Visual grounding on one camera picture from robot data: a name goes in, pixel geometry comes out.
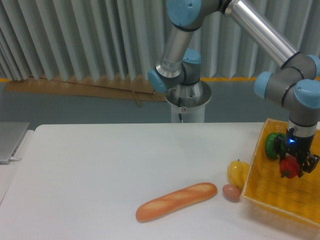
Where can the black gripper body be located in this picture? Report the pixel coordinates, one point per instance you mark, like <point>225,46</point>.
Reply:
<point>296,145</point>

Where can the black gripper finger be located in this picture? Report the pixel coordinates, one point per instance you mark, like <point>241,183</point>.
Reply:
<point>279,146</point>
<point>307,163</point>

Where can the red bell pepper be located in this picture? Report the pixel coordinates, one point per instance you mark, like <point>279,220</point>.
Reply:
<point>289,167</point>

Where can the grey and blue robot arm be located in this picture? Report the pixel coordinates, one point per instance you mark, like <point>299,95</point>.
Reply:
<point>246,38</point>

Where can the green bell pepper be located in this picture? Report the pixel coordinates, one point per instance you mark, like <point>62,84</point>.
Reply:
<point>269,143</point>

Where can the yellow bell pepper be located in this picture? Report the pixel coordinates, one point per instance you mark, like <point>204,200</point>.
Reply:
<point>237,173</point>

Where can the yellow woven basket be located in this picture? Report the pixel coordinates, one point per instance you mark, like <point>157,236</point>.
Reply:
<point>296,198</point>

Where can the brown egg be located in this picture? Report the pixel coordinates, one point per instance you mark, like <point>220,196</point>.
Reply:
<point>231,192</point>

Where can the baguette bread loaf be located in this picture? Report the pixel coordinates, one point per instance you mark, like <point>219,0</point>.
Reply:
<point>174,201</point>

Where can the brown cardboard sheet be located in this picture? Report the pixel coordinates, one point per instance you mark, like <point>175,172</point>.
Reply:
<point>137,89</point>

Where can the silver laptop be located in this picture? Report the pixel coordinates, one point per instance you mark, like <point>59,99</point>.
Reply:
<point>11,136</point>

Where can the white side table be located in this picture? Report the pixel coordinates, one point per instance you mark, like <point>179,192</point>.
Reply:
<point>7,171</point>

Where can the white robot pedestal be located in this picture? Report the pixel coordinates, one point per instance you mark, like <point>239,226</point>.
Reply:
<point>187,110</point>

